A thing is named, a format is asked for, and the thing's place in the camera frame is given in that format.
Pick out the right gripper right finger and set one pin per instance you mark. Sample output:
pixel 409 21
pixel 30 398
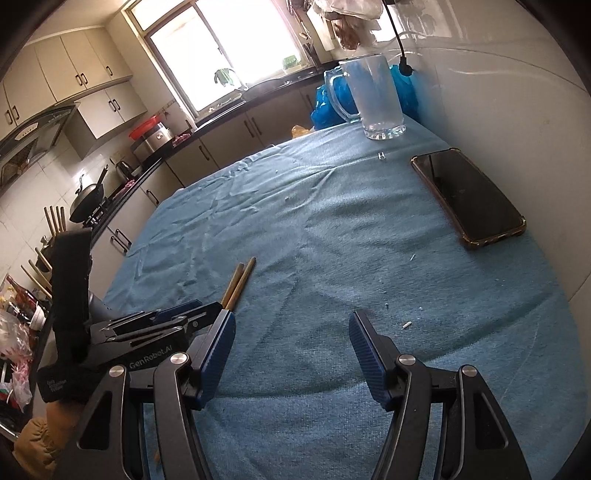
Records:
pixel 476 440

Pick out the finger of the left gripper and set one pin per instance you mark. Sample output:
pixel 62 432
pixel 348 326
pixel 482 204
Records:
pixel 143 320
pixel 151 345

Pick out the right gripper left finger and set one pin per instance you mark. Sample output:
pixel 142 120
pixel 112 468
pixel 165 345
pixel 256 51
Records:
pixel 108 441

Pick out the pale crossing wooden chopstick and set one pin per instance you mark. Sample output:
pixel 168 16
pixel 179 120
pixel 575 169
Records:
pixel 55 220

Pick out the lower kitchen cabinets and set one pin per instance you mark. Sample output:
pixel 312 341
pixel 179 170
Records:
pixel 233 134

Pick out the kitchen cabinets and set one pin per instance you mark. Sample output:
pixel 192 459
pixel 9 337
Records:
pixel 76 83
pixel 233 134

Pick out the upper kitchen cabinets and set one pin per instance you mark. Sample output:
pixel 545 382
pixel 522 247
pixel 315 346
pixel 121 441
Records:
pixel 76 83

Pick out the kitchen window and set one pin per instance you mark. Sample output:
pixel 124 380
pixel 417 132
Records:
pixel 211 51

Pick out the person left hand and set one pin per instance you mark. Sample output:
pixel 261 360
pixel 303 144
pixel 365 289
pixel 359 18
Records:
pixel 62 419

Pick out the dark metal utensil holder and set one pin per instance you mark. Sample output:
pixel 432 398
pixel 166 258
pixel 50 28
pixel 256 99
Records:
pixel 98 311

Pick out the sauce bottles on counter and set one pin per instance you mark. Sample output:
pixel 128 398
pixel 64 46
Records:
pixel 19 302

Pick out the black wok on stove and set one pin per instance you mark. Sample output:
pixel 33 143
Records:
pixel 88 199

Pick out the black electric kettle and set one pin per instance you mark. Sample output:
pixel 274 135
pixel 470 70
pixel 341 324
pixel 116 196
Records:
pixel 124 171

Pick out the steel rice cooker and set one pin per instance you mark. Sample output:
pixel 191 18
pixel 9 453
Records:
pixel 151 141

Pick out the red plastic basin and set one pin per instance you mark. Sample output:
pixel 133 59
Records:
pixel 144 127

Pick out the blue towel table cloth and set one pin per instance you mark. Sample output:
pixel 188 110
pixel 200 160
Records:
pixel 334 229

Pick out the yellow plastic bag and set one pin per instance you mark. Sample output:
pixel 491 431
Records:
pixel 299 131

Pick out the range hood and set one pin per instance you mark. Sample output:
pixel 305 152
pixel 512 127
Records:
pixel 31 141

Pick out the black smartphone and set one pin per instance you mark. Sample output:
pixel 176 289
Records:
pixel 478 209

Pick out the blue plastic bag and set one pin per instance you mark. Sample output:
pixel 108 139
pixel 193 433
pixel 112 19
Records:
pixel 324 115

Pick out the clear glass beer mug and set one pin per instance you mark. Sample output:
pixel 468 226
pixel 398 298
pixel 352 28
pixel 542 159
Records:
pixel 372 88

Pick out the hanging plastic bags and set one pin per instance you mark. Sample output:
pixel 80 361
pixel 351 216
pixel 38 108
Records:
pixel 351 21

